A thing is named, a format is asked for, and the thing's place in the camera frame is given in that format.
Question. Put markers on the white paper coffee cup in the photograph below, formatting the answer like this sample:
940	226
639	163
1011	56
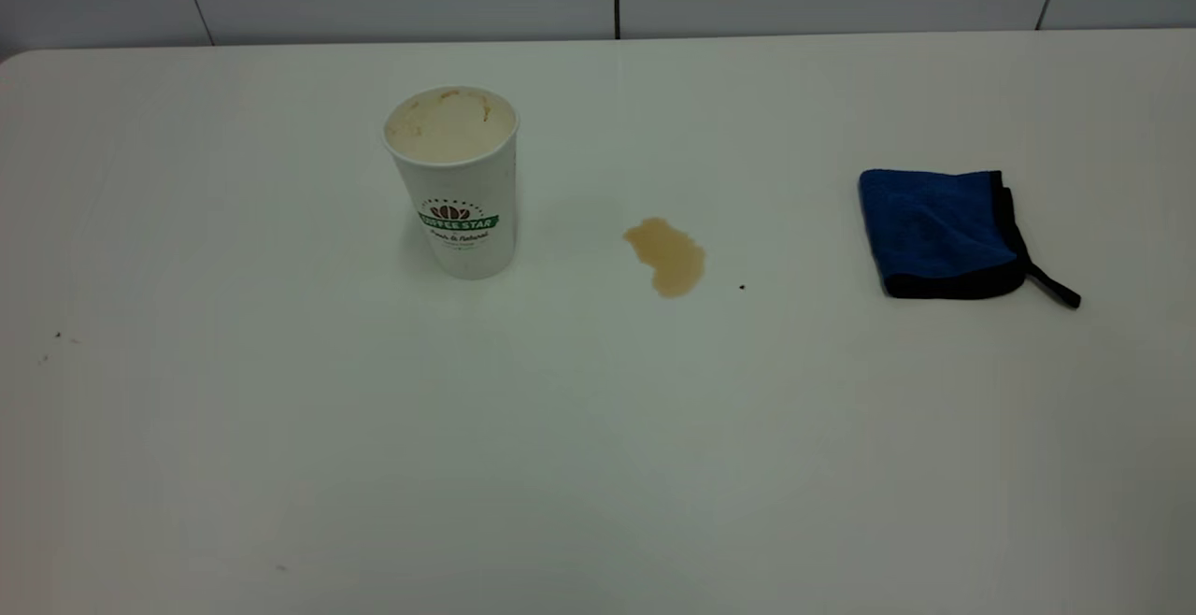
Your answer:
462	194

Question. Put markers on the blue cloth with black trim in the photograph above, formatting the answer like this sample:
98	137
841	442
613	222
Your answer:
939	232

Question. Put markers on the brown coffee spill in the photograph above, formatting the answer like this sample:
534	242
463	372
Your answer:
671	255

